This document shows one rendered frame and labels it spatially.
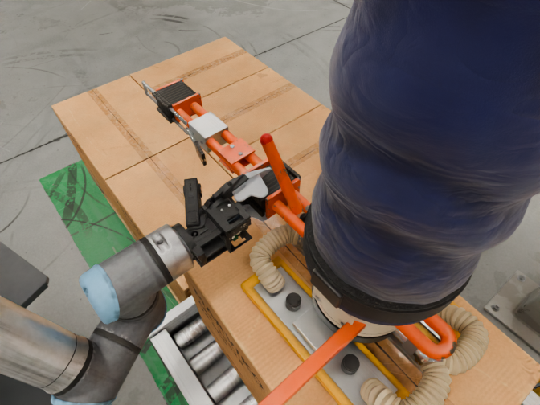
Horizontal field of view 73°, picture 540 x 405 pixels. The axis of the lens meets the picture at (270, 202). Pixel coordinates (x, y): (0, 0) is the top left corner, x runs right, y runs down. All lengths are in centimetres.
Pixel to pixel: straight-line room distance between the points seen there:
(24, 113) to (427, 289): 292
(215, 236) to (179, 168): 91
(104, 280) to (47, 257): 157
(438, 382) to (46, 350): 57
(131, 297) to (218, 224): 18
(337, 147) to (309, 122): 135
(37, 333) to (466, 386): 68
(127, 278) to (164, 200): 85
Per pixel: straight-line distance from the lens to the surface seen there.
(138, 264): 61
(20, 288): 116
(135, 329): 72
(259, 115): 173
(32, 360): 65
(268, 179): 71
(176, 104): 89
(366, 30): 28
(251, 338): 72
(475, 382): 78
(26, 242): 229
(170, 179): 150
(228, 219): 64
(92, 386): 71
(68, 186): 243
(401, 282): 41
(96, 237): 213
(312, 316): 68
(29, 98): 324
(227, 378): 111
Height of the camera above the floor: 163
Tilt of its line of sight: 52 degrees down
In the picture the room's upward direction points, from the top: straight up
